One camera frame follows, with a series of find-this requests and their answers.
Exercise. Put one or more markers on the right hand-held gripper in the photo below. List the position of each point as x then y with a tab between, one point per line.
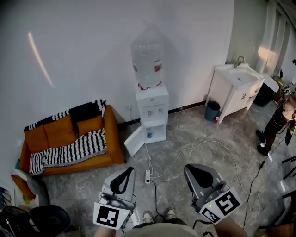
226	203

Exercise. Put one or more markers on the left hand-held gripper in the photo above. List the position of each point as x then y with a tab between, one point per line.
106	215

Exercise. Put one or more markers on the red paper cup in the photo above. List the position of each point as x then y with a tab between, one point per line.
217	120

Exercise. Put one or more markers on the blue cup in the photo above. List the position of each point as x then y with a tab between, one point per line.
149	135

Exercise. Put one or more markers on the white water dispenser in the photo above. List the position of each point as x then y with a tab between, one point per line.
151	95

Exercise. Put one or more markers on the person's left forearm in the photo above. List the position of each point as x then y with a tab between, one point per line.
104	232

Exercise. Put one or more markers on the person's right forearm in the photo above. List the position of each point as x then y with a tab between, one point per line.
231	230

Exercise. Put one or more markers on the white power strip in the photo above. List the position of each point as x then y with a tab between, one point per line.
148	176

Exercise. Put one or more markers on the person's white left shoe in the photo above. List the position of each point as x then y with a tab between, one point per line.
148	217

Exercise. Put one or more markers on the person's white shoe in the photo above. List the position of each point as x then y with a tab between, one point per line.
170	214
148	217

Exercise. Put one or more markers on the person's black trousers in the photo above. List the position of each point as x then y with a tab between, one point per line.
179	220

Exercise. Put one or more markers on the person's white right shoe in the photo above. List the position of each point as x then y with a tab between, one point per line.
170	214

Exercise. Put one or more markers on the orange sofa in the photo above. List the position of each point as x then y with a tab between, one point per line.
111	139

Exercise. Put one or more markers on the black white striped blanket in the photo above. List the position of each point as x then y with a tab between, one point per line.
76	145

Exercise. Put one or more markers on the person's beige shirt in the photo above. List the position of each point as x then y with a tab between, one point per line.
162	231

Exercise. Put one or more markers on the orange sofa cushion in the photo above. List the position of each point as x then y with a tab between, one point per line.
60	132
35	139
90	126

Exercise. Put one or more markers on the blue-grey waste bin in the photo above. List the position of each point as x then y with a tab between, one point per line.
211	111

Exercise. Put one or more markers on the black chair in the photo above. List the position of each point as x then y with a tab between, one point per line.
51	218

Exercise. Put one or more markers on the black metal stand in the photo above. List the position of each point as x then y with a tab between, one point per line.
290	166

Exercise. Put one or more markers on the white sink vanity unit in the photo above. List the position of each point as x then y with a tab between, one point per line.
233	95

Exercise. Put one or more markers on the orange pillow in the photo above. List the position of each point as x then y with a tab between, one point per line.
22	185

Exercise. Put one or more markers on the black bin with white lid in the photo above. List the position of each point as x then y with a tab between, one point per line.
264	95

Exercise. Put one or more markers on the silver faucet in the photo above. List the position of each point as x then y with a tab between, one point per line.
238	61

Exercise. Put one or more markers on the clear large water bottle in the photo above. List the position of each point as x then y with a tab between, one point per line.
148	58

